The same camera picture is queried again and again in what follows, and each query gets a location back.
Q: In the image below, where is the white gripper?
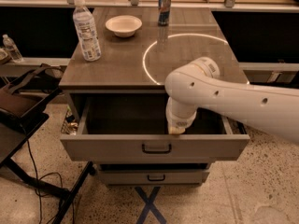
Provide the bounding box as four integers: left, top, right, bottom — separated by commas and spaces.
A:
165, 98, 197, 135

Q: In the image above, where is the grey top drawer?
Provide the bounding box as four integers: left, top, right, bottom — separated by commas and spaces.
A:
61, 93, 249, 164

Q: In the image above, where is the grey drawer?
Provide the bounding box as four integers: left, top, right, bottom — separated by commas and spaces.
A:
99, 163, 209, 185
61, 93, 249, 164

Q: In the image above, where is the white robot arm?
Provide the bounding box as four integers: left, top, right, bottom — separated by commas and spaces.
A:
164, 57, 299, 144

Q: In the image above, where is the grey drawer cabinet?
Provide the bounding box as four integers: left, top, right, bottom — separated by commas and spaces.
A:
58, 6, 251, 187

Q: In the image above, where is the grey bottom drawer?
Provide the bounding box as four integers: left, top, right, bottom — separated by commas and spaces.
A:
99, 163, 209, 185

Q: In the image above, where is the white paper bowl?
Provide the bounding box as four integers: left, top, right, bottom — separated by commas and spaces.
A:
106, 15, 142, 38

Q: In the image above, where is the blue silver energy drink can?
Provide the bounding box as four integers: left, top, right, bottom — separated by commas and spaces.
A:
158, 0, 171, 26

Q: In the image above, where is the large clear water bottle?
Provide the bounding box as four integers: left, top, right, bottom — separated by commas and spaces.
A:
73, 0, 101, 62

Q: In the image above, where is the black side table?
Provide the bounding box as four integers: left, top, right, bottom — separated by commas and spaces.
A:
0, 87, 96, 224

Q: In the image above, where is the small water bottle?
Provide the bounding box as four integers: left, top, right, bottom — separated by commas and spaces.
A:
3, 35, 23, 63

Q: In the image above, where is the wire basket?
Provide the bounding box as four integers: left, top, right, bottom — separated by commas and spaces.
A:
61, 108, 78, 135

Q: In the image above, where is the black cable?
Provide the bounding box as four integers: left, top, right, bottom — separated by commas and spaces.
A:
20, 123, 78, 224

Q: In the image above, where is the brown bag with strap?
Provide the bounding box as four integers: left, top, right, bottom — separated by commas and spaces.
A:
0, 63, 64, 133

